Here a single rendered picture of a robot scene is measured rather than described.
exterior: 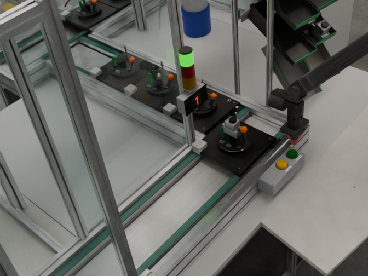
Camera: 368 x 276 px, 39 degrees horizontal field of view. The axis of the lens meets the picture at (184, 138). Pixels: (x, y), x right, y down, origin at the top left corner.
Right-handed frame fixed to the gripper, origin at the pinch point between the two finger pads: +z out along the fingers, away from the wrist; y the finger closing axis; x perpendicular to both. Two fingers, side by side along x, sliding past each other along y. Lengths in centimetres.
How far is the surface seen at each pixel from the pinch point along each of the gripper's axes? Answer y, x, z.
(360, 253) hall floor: -41, 20, 103
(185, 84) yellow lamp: 19.8, -33.3, -26.2
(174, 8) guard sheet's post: 18, -35, -55
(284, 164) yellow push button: 7.1, 0.8, 5.2
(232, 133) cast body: 10.6, -20.6, -2.0
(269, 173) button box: 13.2, -1.9, 6.4
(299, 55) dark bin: -27.8, -15.7, -17.3
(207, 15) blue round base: -63, -94, 5
